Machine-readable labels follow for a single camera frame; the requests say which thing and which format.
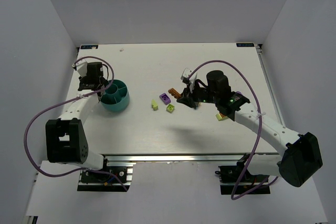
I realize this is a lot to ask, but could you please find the light green lego brick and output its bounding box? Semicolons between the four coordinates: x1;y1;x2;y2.
151;99;159;111

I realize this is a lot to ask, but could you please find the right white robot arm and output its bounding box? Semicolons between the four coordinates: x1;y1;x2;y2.
177;68;323;187

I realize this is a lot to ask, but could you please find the purple hollow lego brick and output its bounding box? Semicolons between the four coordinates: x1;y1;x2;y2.
159;93;171;105

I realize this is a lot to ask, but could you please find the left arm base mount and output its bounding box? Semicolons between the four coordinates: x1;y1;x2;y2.
77;156;135;193

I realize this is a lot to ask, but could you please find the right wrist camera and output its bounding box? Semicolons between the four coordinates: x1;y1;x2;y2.
181;68;197;91

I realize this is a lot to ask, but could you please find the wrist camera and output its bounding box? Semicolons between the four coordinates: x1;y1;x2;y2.
72;60;88;78
181;68;197;91

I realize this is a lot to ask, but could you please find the right blue corner label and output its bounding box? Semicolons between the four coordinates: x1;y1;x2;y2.
236;42;255;47

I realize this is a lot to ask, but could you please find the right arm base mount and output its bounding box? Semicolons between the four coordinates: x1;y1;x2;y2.
215;154;268;196

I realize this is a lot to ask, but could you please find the lime green hollow lego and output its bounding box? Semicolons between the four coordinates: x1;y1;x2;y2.
166;104;175;113

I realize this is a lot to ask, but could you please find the left blue corner label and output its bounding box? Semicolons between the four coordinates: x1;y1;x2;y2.
80;45;98;50

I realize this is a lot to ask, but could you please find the aluminium table rail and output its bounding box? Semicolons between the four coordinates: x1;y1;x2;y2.
103;153;281;164

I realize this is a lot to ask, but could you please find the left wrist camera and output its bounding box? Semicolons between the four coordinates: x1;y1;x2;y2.
72;60;88;78

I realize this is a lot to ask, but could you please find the blue corner label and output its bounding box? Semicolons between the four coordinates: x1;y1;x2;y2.
236;42;255;47
80;45;98;50

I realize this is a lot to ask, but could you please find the pale yellow-green lego brick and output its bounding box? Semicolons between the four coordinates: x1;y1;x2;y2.
216;113;227;121

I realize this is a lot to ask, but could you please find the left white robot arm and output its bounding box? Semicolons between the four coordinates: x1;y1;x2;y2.
45;61;108;170

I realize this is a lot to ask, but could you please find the brown orange lego brick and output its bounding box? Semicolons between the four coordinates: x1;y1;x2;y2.
168;88;182;99

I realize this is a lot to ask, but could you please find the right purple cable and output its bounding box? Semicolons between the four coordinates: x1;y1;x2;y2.
186;60;279;200

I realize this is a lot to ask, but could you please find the teal divided round container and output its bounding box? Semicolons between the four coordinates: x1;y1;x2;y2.
100;79;130;113

